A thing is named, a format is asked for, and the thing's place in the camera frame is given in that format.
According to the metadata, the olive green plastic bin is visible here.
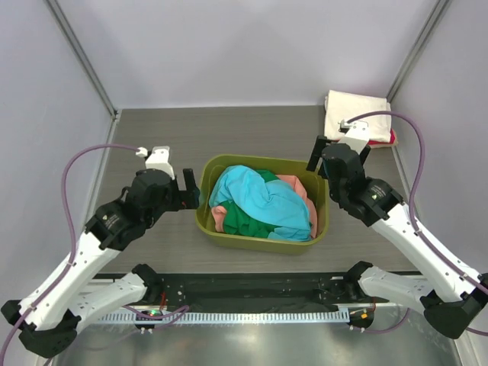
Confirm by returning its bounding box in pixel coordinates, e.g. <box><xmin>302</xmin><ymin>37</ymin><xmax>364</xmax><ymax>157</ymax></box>
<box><xmin>195</xmin><ymin>154</ymin><xmax>329</xmax><ymax>255</ymax></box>

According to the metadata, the light blue t shirt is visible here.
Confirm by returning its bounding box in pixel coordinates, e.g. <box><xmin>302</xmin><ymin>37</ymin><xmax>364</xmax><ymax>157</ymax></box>
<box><xmin>209</xmin><ymin>165</ymin><xmax>318</xmax><ymax>242</ymax></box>

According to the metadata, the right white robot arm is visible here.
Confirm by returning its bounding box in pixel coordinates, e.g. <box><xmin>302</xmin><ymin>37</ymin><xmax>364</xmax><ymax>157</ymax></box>
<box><xmin>307</xmin><ymin>136</ymin><xmax>487</xmax><ymax>339</ymax></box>

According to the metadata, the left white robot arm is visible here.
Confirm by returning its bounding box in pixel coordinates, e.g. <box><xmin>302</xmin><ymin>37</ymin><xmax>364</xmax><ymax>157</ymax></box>
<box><xmin>1</xmin><ymin>169</ymin><xmax>199</xmax><ymax>359</ymax></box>

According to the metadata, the salmon pink t shirt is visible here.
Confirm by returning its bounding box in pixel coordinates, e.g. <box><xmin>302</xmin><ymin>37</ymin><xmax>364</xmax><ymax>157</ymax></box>
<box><xmin>211</xmin><ymin>170</ymin><xmax>317</xmax><ymax>241</ymax></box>

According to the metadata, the folded red t shirt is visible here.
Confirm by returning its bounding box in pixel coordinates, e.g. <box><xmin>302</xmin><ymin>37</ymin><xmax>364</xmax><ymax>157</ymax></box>
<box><xmin>368</xmin><ymin>129</ymin><xmax>397</xmax><ymax>148</ymax></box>

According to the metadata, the folded cream t shirt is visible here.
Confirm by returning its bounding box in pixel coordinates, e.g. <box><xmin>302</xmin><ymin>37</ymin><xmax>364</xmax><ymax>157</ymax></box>
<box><xmin>324</xmin><ymin>90</ymin><xmax>391</xmax><ymax>140</ymax></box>

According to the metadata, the green t shirt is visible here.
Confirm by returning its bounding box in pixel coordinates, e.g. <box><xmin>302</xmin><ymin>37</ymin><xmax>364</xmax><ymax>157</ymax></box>
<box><xmin>209</xmin><ymin>165</ymin><xmax>288</xmax><ymax>239</ymax></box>

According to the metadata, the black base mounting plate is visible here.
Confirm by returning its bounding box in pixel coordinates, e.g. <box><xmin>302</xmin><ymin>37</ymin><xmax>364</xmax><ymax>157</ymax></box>
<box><xmin>158</xmin><ymin>272</ymin><xmax>385</xmax><ymax>312</ymax></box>

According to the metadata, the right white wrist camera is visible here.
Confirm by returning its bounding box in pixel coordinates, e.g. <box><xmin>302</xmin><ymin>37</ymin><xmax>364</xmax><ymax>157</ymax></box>
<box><xmin>338</xmin><ymin>120</ymin><xmax>370</xmax><ymax>154</ymax></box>

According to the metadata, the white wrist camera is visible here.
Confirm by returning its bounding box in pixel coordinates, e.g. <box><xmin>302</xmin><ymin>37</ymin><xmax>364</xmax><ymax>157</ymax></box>
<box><xmin>136</xmin><ymin>146</ymin><xmax>175</xmax><ymax>180</ymax></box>
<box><xmin>338</xmin><ymin>120</ymin><xmax>370</xmax><ymax>154</ymax></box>

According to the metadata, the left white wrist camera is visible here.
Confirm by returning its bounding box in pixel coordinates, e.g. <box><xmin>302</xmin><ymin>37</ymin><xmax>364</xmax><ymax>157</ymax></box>
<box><xmin>136</xmin><ymin>146</ymin><xmax>175</xmax><ymax>180</ymax></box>

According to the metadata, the white slotted cable duct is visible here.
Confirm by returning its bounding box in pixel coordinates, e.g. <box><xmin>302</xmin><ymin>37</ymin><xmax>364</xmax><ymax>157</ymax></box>
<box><xmin>96</xmin><ymin>308</ymin><xmax>350</xmax><ymax>325</ymax></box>

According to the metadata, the right aluminium frame post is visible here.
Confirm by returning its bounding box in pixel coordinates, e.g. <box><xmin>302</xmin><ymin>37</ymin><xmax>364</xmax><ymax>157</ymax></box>
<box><xmin>386</xmin><ymin>0</ymin><xmax>452</xmax><ymax>103</ymax></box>

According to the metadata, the aluminium frame post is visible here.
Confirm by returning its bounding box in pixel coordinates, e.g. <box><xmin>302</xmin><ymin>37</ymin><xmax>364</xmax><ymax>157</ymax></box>
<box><xmin>386</xmin><ymin>0</ymin><xmax>452</xmax><ymax>103</ymax></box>
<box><xmin>43</xmin><ymin>0</ymin><xmax>117</xmax><ymax>120</ymax></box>

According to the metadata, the left aluminium frame post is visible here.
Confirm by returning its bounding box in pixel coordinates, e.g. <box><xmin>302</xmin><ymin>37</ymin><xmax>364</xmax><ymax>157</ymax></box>
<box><xmin>43</xmin><ymin>0</ymin><xmax>117</xmax><ymax>120</ymax></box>

